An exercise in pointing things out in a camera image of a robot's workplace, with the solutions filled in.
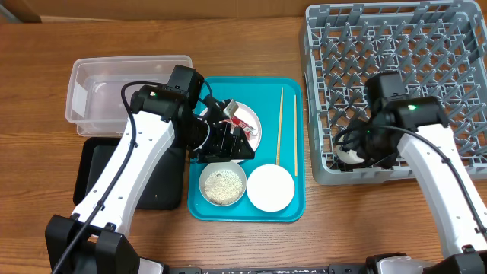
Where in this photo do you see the red snack wrapper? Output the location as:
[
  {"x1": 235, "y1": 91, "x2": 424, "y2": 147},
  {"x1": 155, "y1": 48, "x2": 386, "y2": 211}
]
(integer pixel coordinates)
[{"x1": 225, "y1": 116, "x2": 258, "y2": 139}]

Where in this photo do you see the cream white cup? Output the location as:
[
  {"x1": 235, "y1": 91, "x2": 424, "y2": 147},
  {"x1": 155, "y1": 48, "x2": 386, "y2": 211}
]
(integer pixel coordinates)
[{"x1": 336, "y1": 145, "x2": 364, "y2": 164}]

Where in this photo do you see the grey bowl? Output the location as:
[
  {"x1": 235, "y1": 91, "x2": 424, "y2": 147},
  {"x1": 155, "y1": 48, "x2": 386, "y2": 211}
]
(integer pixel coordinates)
[{"x1": 199, "y1": 161, "x2": 247, "y2": 206}]

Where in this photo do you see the white rice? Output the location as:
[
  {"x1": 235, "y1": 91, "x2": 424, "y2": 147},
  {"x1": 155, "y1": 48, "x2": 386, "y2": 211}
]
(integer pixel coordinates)
[{"x1": 203, "y1": 170, "x2": 244, "y2": 206}]

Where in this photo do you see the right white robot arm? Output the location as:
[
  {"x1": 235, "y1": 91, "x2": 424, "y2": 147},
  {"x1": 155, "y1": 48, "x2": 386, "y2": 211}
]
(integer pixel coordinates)
[{"x1": 333, "y1": 72, "x2": 486, "y2": 273}]

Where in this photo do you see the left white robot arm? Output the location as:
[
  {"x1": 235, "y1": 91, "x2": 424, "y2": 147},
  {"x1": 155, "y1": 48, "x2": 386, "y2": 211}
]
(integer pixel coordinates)
[{"x1": 45, "y1": 65, "x2": 255, "y2": 273}]

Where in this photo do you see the large pink plate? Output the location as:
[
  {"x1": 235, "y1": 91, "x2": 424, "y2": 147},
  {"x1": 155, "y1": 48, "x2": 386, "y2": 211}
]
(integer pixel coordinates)
[{"x1": 197, "y1": 100, "x2": 263, "y2": 164}]

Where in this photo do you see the left wooden chopstick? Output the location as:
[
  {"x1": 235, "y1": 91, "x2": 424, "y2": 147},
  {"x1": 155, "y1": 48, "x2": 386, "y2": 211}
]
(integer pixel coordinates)
[{"x1": 275, "y1": 87, "x2": 284, "y2": 165}]

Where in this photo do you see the wooden chopstick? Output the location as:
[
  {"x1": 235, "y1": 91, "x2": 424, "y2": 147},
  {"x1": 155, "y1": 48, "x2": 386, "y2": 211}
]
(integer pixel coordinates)
[
  {"x1": 275, "y1": 87, "x2": 284, "y2": 165},
  {"x1": 293, "y1": 94, "x2": 298, "y2": 177}
]

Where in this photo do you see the teal plastic tray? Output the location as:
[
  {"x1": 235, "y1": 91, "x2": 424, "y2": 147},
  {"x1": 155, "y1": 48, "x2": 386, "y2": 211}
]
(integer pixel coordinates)
[{"x1": 187, "y1": 76, "x2": 306, "y2": 222}]

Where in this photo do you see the small pink bowl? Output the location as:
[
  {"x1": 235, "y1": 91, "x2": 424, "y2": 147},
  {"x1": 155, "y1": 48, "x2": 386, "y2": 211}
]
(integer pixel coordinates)
[{"x1": 247, "y1": 164, "x2": 295, "y2": 212}]

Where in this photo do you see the right wooden chopstick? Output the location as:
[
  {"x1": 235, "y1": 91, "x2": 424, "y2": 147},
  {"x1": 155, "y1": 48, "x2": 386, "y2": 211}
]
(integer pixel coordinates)
[{"x1": 293, "y1": 94, "x2": 298, "y2": 177}]

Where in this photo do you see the grey dish rack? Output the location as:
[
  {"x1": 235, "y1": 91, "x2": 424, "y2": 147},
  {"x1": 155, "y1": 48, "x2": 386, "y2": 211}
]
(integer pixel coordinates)
[{"x1": 300, "y1": 1, "x2": 486, "y2": 185}]

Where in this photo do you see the black rectangular tray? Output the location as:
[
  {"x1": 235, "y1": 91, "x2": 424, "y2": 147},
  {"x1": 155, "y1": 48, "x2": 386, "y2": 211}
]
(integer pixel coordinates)
[{"x1": 73, "y1": 137, "x2": 186, "y2": 210}]

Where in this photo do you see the clear plastic bin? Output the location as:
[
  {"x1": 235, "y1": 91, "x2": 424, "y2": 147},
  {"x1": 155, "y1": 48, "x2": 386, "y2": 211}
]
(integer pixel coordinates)
[{"x1": 65, "y1": 55, "x2": 193, "y2": 137}]

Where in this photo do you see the cardboard box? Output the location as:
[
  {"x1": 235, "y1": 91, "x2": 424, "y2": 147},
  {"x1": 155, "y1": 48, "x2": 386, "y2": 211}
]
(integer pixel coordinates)
[{"x1": 0, "y1": 0, "x2": 431, "y2": 24}]

